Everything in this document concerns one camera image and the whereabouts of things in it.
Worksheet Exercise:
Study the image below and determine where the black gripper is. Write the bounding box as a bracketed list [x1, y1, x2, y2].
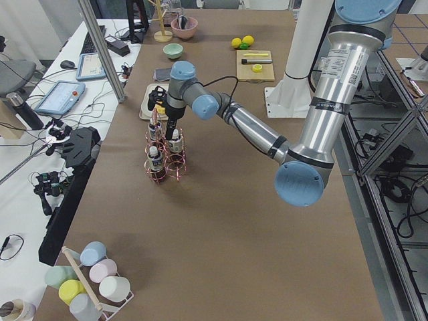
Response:
[165, 117, 177, 139]

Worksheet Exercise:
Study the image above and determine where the tea bottle rack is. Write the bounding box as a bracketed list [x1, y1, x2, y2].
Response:
[148, 121, 163, 141]
[168, 129, 183, 160]
[147, 146, 166, 182]

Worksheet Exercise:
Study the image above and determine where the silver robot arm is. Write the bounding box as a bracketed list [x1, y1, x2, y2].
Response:
[162, 1, 400, 207]

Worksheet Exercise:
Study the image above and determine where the cream tray bear drawing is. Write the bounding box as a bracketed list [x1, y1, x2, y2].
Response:
[139, 83, 169, 120]

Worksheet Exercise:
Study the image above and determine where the tea bottle front rack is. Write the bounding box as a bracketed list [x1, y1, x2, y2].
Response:
[147, 146, 166, 182]

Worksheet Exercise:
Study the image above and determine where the grey folded cloth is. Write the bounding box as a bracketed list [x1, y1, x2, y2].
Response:
[153, 68, 171, 82]

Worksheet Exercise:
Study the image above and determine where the mint green bowl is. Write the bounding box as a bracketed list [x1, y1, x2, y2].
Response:
[163, 43, 184, 60]

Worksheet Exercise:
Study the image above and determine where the wooden mug tree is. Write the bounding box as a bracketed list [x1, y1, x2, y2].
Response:
[148, 0, 173, 43]

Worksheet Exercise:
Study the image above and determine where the bamboo cutting board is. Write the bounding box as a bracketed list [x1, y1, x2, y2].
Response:
[236, 49, 275, 82]

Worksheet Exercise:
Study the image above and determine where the steel muddler black tip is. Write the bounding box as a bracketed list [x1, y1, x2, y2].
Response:
[241, 58, 273, 65]

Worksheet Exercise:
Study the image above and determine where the blue teach pendant far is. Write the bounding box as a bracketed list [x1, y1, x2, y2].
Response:
[76, 53, 106, 81]

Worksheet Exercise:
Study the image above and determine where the blue teach pendant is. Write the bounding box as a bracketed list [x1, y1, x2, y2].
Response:
[34, 81, 86, 116]
[76, 53, 106, 81]

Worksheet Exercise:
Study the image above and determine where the yellow plastic knife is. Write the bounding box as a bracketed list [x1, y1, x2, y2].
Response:
[243, 52, 270, 57]

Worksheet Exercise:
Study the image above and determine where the pink bowl with ice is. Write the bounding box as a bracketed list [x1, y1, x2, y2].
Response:
[171, 16, 198, 39]

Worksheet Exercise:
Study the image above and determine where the half lemon slice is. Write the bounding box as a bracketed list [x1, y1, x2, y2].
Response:
[251, 64, 263, 73]

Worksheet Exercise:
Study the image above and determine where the yellow lemon lower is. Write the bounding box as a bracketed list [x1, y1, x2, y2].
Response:
[231, 37, 242, 49]

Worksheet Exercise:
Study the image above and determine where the yellow lemon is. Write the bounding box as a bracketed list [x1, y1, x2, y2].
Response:
[241, 35, 255, 47]
[231, 37, 242, 49]

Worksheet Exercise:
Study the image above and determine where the green lime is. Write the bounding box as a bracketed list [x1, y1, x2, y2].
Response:
[239, 43, 250, 50]

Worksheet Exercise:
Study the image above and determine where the black keyboard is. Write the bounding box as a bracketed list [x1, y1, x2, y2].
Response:
[80, 25, 106, 54]

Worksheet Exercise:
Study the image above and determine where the yellow lemon upper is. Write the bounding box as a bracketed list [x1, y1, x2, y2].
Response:
[241, 35, 255, 47]

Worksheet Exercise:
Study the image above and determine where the blue teach pendant near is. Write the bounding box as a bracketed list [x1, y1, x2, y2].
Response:
[34, 81, 86, 116]

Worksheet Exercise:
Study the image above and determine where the computer mouse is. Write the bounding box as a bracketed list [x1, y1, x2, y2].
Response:
[60, 60, 76, 69]

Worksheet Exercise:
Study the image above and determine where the light blue cup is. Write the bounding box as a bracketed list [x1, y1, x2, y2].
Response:
[80, 241, 106, 267]

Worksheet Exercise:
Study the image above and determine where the black thermos bottle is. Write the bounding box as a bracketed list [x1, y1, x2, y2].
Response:
[6, 92, 44, 130]

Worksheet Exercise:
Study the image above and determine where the pink cup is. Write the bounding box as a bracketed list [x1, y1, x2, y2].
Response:
[89, 258, 118, 284]

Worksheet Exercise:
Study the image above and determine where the white cup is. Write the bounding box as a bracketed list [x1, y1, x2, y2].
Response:
[99, 276, 130, 302]

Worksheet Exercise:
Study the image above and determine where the green cup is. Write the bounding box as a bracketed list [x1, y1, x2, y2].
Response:
[44, 265, 78, 290]

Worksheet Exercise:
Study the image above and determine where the yellow cup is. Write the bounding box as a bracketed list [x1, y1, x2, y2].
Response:
[58, 280, 86, 306]

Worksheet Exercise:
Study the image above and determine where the grey blue cup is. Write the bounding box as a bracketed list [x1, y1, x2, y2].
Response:
[69, 294, 102, 321]

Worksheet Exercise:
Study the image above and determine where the paper coffee cup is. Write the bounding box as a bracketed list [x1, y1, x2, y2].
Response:
[1, 299, 36, 321]

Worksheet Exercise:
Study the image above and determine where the copper wire bottle rack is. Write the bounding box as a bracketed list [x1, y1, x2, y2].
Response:
[144, 107, 187, 183]

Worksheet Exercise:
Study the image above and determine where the aluminium frame post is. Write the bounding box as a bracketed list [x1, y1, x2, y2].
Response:
[78, 0, 126, 103]

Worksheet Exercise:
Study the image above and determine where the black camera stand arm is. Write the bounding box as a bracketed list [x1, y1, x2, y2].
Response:
[38, 126, 100, 266]

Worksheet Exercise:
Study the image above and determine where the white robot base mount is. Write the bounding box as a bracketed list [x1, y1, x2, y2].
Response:
[265, 0, 334, 118]

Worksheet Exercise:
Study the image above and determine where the white wire cup rack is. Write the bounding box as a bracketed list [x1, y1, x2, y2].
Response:
[62, 246, 134, 320]

